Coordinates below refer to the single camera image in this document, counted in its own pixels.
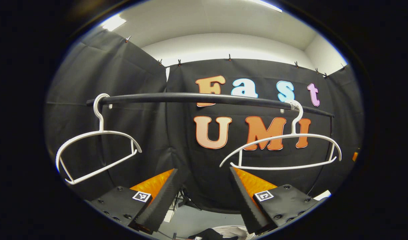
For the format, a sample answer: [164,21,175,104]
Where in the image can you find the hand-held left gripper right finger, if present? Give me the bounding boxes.
[229,167,319,235]

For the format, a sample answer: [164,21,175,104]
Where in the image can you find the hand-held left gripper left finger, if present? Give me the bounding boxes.
[91,168,180,234]

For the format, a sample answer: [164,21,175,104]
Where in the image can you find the white laundry hamper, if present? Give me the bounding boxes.
[191,225,256,240]

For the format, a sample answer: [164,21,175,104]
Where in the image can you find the black knit cardigan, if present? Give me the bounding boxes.
[188,228,239,240]

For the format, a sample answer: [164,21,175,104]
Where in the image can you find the white plastic hanger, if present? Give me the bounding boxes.
[219,99,342,171]
[56,93,143,185]

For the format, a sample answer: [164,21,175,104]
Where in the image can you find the black clothes rack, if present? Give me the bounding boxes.
[86,92,335,197]

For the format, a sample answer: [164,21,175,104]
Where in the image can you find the black tripod stand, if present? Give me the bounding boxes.
[172,188,202,211]

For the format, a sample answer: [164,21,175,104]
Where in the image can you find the black backdrop cloth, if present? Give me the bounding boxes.
[44,28,364,214]

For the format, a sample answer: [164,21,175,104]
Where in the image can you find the row of black clips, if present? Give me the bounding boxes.
[125,36,346,79]

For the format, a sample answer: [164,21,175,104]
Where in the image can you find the long ceiling light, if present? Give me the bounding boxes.
[247,0,283,13]
[101,15,127,31]

